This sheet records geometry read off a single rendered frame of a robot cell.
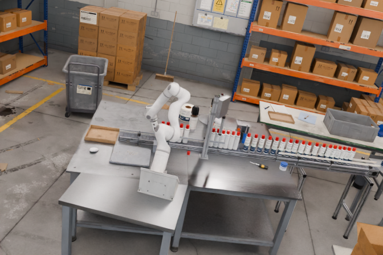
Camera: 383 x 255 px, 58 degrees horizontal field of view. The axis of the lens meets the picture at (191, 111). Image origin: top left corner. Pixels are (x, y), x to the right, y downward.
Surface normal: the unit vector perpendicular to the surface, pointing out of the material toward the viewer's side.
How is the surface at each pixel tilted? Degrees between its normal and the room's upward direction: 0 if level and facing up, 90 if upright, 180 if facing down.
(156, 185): 90
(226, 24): 89
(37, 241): 0
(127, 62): 90
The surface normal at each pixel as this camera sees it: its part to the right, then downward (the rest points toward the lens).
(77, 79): 0.15, 0.50
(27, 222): 0.17, -0.89
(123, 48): -0.05, 0.40
